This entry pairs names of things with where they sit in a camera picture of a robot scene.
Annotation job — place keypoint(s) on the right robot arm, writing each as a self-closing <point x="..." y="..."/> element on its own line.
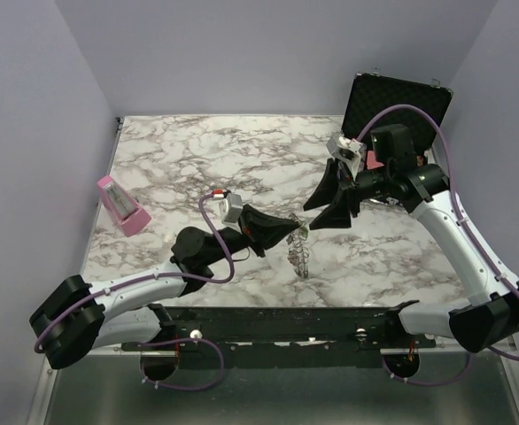
<point x="490" y="311"/>

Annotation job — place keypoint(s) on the metal key ring disc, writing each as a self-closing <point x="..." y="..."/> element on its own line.
<point x="298" y="253"/>

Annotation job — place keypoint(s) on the black poker chip case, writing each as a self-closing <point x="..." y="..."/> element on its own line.
<point x="371" y="94"/>

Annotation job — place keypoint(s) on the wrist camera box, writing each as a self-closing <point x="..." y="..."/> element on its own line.
<point x="230" y="208"/>
<point x="350" y="151"/>

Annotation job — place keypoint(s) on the pink playing card deck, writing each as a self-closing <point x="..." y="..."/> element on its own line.
<point x="371" y="161"/>

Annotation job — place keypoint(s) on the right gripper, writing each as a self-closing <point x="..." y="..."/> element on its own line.
<point x="343" y="203"/>

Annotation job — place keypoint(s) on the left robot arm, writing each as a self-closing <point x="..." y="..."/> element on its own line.
<point x="80" y="316"/>

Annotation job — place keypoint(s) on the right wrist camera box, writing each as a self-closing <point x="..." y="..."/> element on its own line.
<point x="350" y="151"/>

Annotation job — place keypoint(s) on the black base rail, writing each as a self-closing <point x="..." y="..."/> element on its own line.
<point x="254" y="337"/>

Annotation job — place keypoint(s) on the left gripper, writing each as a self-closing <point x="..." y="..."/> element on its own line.
<point x="261" y="230"/>

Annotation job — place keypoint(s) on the pink metronome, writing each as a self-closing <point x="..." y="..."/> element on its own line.
<point x="126" y="213"/>

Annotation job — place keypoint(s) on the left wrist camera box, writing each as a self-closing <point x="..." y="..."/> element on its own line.
<point x="230" y="208"/>

